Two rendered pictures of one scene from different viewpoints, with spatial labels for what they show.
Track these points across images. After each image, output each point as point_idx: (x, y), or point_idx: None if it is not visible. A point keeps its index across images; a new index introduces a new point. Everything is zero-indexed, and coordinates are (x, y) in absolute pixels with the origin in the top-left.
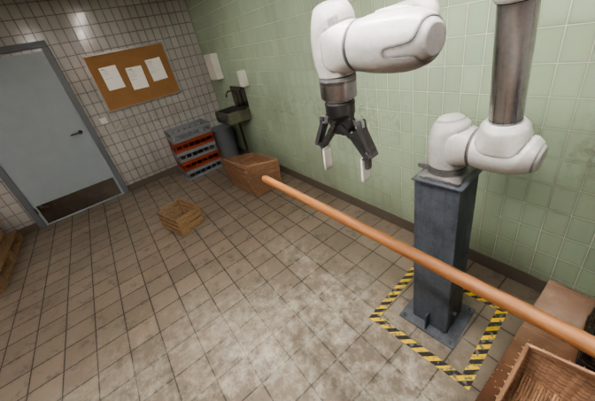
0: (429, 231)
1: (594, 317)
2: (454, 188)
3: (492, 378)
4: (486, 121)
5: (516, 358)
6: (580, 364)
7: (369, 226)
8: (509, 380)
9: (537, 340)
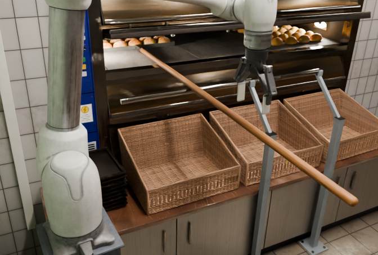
0: None
1: (103, 182)
2: (103, 209)
3: (166, 215)
4: (74, 130)
5: (142, 219)
6: (125, 191)
7: (242, 120)
8: (174, 182)
9: (119, 223)
